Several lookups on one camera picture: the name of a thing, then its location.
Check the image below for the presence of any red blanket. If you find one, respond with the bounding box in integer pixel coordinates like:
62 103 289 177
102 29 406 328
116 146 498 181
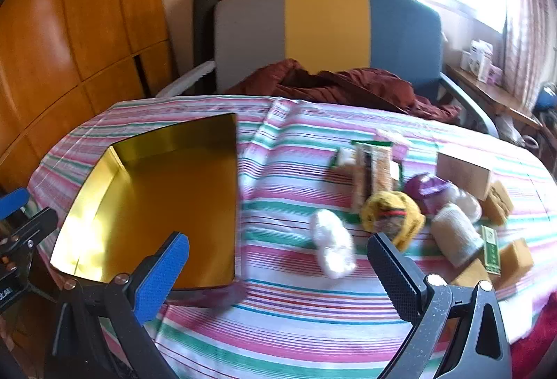
511 309 557 379

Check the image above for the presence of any white gauze roll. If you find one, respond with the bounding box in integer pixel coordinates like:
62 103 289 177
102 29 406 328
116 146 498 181
431 203 485 269

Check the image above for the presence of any grey yellow blue chair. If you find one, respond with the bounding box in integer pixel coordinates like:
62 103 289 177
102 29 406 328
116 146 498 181
157 0 501 138

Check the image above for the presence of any maroon cloth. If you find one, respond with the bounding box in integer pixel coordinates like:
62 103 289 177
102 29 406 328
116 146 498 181
226 59 462 125

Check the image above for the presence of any purple packet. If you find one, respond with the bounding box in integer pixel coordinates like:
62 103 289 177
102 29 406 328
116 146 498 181
404 172 453 214

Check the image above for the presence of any pink carton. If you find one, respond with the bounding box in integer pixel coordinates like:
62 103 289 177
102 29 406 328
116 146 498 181
479 57 505 86

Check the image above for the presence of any striped tablecloth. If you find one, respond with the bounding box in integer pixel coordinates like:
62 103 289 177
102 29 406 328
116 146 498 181
28 95 557 379

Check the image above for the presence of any gold metal tin box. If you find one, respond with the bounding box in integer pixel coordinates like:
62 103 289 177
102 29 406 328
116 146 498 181
49 113 244 310

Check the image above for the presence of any green-edged snack packet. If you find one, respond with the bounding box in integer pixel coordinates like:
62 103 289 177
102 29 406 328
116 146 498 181
352 142 403 212

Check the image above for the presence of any patterned curtain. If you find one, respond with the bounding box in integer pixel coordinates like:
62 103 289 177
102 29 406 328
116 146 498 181
494 0 557 110

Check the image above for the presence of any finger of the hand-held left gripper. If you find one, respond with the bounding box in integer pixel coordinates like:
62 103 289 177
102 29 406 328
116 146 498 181
0 187 58 251

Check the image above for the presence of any wooden side table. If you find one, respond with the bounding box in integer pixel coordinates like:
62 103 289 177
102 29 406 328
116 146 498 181
446 63 544 132

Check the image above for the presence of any wooden wardrobe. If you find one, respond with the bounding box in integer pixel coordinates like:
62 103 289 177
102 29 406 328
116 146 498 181
0 0 175 197

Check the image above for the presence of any blue round object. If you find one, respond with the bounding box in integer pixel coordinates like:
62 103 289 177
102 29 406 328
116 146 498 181
537 85 557 112

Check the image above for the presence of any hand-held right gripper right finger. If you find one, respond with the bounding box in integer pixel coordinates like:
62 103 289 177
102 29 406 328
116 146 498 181
367 232 513 379

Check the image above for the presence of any green and white box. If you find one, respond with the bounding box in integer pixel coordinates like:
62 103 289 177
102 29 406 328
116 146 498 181
481 224 502 276

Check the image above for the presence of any green-edged tissue packet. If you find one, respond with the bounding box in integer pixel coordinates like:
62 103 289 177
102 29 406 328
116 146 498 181
328 140 362 175

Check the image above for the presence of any black rolled mat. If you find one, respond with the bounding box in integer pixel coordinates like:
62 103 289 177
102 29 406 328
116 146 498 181
194 0 222 73

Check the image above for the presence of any pink packet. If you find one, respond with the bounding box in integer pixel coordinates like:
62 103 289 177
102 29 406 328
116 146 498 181
376 129 410 162

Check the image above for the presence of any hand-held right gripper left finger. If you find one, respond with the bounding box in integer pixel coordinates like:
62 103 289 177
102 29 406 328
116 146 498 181
44 231 192 379

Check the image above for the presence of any white carton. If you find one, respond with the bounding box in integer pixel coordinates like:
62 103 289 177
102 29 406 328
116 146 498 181
461 40 494 73

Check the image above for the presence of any brown cardboard box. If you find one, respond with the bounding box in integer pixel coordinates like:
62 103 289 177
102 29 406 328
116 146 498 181
436 150 494 201

